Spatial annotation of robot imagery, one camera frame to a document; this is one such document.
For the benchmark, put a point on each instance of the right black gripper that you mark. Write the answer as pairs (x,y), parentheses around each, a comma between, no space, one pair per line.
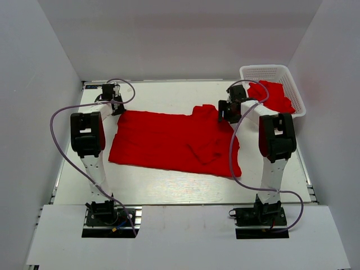
(223,106)

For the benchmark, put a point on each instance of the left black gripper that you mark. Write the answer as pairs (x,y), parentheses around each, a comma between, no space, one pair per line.
(121,109)

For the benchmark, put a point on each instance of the red t shirt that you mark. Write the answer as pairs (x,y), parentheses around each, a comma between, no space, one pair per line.
(195,143)

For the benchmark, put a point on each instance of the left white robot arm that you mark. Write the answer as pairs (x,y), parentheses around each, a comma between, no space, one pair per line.
(88,141)

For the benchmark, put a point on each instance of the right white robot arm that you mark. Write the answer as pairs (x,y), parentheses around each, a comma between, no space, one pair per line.
(276,143)

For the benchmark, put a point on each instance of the red shirts in basket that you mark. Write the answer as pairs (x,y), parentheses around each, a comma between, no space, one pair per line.
(277,101)

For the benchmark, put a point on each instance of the white plastic basket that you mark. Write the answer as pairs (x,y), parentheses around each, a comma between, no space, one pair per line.
(277,74)

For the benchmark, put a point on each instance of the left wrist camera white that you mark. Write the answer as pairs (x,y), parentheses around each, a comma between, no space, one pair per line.
(116,90)

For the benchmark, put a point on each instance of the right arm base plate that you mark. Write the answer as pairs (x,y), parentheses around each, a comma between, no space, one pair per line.
(248,226)

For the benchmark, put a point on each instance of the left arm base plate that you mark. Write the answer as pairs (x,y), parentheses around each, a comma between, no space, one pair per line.
(107,226)

